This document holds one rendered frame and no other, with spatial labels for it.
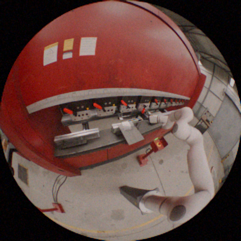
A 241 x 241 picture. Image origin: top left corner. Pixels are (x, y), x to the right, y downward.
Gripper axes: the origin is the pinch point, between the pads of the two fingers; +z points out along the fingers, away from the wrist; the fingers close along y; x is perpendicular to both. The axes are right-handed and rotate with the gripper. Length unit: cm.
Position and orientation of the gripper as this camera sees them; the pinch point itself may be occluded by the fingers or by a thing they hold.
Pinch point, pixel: (146, 118)
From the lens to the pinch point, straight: 93.6
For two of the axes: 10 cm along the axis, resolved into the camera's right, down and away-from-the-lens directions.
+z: -7.7, -0.4, 6.4
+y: -2.7, -8.8, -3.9
